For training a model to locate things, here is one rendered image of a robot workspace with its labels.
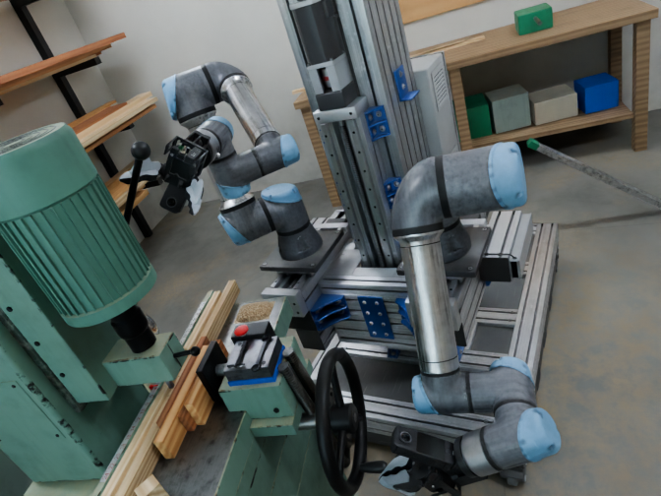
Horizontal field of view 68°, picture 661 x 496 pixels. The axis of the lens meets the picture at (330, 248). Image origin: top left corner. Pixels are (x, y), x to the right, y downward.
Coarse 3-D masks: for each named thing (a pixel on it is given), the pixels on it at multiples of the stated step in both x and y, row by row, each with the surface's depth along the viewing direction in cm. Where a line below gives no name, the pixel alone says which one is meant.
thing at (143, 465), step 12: (228, 288) 132; (228, 300) 130; (216, 312) 124; (228, 312) 129; (216, 324) 123; (204, 336) 117; (216, 336) 122; (180, 372) 108; (168, 396) 103; (156, 420) 97; (156, 432) 95; (144, 444) 93; (144, 456) 90; (156, 456) 94; (132, 468) 89; (144, 468) 90; (132, 480) 87; (144, 480) 89; (120, 492) 85; (132, 492) 86
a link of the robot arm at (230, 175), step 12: (228, 156) 116; (240, 156) 119; (252, 156) 119; (216, 168) 117; (228, 168) 117; (240, 168) 118; (252, 168) 119; (216, 180) 119; (228, 180) 118; (240, 180) 119; (252, 180) 121; (228, 192) 120; (240, 192) 120
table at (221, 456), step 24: (288, 312) 128; (216, 408) 101; (192, 432) 97; (216, 432) 95; (240, 432) 94; (264, 432) 98; (288, 432) 97; (192, 456) 92; (216, 456) 90; (240, 456) 93; (168, 480) 89; (192, 480) 87; (216, 480) 86
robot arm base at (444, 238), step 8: (456, 224) 132; (448, 232) 131; (456, 232) 132; (464, 232) 135; (440, 240) 132; (448, 240) 132; (456, 240) 132; (464, 240) 134; (448, 248) 132; (456, 248) 134; (464, 248) 134; (448, 256) 133; (456, 256) 133
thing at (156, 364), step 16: (160, 336) 99; (112, 352) 99; (128, 352) 97; (144, 352) 95; (160, 352) 94; (112, 368) 97; (128, 368) 96; (144, 368) 96; (160, 368) 95; (176, 368) 98; (128, 384) 99
